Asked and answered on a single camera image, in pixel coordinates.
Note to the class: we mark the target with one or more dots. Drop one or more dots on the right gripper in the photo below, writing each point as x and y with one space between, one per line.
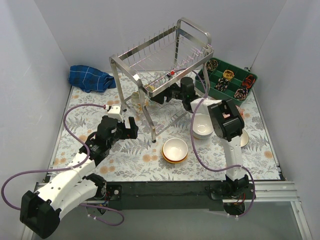
168 93

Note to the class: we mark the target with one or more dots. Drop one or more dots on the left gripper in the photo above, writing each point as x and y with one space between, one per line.
125 129

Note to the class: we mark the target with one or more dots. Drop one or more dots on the cream floral bowl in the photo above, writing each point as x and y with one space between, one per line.
135 101

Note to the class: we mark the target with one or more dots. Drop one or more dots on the orange and white bowl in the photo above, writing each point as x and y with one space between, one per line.
175 149

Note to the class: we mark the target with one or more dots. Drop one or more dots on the white grey-rimmed bowl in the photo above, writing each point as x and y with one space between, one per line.
202 125

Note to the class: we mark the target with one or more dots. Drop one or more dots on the plain white ribbed bowl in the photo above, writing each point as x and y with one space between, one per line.
201 137

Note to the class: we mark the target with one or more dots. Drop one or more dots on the red patterned bowl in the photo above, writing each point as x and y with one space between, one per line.
241 111

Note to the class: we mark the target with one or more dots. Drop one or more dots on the dark teal bowl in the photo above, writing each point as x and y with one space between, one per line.
244 139

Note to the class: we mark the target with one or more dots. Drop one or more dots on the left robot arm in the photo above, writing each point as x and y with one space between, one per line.
42 210

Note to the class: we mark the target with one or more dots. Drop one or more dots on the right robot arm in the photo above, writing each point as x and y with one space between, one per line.
227 124

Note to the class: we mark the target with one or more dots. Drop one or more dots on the steel two-tier dish rack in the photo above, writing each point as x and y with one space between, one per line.
182 47

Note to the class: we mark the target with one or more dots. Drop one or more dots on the floral table mat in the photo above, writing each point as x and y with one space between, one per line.
141 159

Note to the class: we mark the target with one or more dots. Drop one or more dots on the rolled dark floral sock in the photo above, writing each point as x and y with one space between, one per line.
211 65

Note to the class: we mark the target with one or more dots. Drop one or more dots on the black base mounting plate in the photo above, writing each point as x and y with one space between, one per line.
174 195

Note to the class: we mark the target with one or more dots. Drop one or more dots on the blue plaid cloth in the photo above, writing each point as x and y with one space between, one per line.
90 79

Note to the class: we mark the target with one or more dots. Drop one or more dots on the green compartment tray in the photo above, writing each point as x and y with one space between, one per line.
235 83

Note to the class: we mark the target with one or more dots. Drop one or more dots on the rolled yellow sock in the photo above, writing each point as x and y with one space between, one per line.
228 75

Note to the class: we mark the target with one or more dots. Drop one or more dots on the rolled brown patterned sock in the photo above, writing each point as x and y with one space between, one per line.
241 94

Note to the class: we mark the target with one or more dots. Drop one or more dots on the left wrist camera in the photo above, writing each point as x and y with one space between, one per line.
115 112

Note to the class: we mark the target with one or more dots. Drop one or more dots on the aluminium frame rail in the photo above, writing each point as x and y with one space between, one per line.
276 192

